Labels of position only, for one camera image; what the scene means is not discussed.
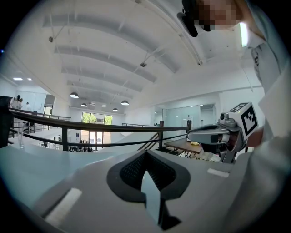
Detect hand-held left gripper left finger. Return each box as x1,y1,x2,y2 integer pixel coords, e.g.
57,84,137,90
33,149,165,233

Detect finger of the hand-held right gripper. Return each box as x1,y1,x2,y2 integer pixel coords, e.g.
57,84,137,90
186,124,229,144
201,143,220,153

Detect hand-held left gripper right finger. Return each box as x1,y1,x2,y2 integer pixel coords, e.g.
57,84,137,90
145,149,235,233

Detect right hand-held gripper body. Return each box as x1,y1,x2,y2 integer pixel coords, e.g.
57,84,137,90
218,102,259,163

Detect person's right forearm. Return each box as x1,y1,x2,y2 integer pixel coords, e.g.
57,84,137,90
246,127,265,148

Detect person's right hand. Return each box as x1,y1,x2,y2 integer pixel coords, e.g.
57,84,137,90
228,132,241,151

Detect clear plastic bag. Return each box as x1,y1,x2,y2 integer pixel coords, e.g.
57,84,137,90
201,152,221,162

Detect dark wooden desk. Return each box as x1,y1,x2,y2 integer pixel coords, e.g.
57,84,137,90
164,137,204,159

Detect person's light grey shirt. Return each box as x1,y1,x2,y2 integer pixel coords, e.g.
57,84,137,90
227,0,291,233

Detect light blue table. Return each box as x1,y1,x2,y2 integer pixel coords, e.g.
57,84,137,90
0,142,128,213

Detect large window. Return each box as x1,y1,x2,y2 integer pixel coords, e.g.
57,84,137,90
81,111,113,147

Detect black metal railing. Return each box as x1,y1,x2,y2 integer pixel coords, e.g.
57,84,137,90
0,106,193,152

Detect person's head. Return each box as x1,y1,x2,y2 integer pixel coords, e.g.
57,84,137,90
195,0,246,32

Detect black head camera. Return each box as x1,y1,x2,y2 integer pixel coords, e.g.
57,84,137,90
176,0,199,38

